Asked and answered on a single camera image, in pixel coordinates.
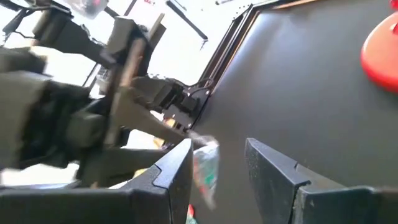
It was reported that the black table mat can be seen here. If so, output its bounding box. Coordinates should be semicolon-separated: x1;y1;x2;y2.
186;0;398;224

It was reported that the clear ring pop packet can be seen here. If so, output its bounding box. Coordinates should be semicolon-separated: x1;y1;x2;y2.
185;129;221;211

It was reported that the red desk lamp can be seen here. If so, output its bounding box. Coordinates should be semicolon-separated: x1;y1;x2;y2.
359;0;398;95

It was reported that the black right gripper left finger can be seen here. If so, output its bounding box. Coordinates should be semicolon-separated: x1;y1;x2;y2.
0;138;194;224

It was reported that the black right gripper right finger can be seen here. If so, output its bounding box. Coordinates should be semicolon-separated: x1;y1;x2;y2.
244;138;398;224

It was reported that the black aluminium rig frame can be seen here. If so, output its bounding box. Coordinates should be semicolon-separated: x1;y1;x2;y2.
186;0;318;131

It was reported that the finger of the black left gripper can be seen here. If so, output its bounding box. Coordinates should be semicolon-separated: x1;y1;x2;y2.
113;86;190;146
76;147;170;189

